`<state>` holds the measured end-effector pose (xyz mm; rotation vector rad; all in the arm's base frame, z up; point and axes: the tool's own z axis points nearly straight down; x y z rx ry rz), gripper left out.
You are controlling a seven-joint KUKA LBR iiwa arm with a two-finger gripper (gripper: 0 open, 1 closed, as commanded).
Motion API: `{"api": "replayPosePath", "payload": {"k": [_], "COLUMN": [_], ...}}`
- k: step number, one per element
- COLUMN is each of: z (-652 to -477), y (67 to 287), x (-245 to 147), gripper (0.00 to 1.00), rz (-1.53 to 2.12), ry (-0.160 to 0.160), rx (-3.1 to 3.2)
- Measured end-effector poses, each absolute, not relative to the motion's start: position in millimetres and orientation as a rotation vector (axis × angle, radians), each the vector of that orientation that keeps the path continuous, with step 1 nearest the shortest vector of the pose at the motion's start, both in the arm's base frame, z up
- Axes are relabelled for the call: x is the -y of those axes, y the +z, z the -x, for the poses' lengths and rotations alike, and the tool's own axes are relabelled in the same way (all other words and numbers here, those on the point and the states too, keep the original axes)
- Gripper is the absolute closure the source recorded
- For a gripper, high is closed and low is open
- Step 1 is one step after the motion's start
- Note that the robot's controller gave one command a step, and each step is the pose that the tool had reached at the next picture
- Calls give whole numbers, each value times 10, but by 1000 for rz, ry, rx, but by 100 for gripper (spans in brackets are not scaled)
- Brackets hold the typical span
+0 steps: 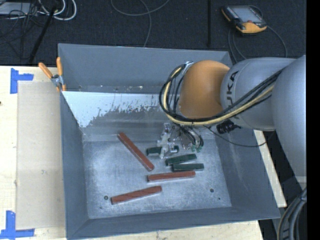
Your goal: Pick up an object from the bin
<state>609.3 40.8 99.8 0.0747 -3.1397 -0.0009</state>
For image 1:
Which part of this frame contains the pale wood flat board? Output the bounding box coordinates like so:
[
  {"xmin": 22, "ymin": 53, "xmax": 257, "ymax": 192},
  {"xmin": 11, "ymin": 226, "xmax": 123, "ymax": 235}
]
[{"xmin": 15, "ymin": 80, "xmax": 66, "ymax": 230}]

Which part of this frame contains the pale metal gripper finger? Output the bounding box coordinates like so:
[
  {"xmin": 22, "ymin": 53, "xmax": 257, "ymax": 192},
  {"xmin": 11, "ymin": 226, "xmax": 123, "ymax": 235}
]
[
  {"xmin": 156, "ymin": 122, "xmax": 174, "ymax": 147},
  {"xmin": 159, "ymin": 141, "xmax": 180, "ymax": 160}
]

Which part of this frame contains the red-brown flat block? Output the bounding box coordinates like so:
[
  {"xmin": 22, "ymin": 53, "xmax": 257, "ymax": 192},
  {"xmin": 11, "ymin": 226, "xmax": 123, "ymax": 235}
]
[
  {"xmin": 146, "ymin": 170, "xmax": 197, "ymax": 183},
  {"xmin": 110, "ymin": 185, "xmax": 163, "ymax": 206},
  {"xmin": 117, "ymin": 132, "xmax": 155, "ymax": 172}
]

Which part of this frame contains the grey metal bin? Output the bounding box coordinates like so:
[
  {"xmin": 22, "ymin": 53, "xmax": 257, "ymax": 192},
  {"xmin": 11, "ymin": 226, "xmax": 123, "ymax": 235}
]
[{"xmin": 57, "ymin": 43, "xmax": 281, "ymax": 240}]

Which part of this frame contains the dark green flat block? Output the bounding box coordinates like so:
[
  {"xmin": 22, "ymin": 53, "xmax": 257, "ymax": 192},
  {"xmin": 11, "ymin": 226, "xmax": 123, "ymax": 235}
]
[
  {"xmin": 171, "ymin": 162, "xmax": 205, "ymax": 173},
  {"xmin": 164, "ymin": 153, "xmax": 198, "ymax": 167},
  {"xmin": 145, "ymin": 145, "xmax": 180, "ymax": 158}
]

